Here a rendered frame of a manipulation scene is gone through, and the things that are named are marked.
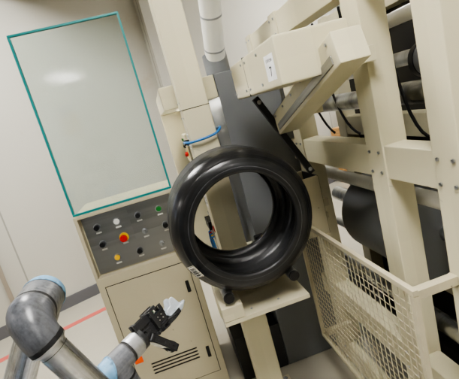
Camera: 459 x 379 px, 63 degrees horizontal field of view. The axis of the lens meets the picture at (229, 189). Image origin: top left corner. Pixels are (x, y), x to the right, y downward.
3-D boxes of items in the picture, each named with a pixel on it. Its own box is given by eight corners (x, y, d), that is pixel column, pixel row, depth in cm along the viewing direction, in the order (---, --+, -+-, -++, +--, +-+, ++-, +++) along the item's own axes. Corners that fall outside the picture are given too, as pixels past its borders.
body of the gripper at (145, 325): (161, 301, 125) (134, 326, 117) (176, 321, 126) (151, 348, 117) (150, 304, 130) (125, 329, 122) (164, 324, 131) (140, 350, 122)
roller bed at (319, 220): (288, 230, 203) (276, 178, 196) (313, 222, 205) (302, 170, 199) (303, 241, 184) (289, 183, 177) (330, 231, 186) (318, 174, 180)
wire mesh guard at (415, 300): (321, 335, 206) (294, 217, 191) (324, 334, 206) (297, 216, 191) (446, 486, 119) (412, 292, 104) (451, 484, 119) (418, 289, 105)
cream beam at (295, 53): (237, 100, 172) (227, 67, 169) (288, 86, 176) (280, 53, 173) (281, 86, 113) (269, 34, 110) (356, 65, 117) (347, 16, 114)
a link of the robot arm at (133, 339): (141, 359, 114) (130, 360, 120) (152, 348, 117) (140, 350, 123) (127, 340, 114) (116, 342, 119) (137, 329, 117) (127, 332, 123)
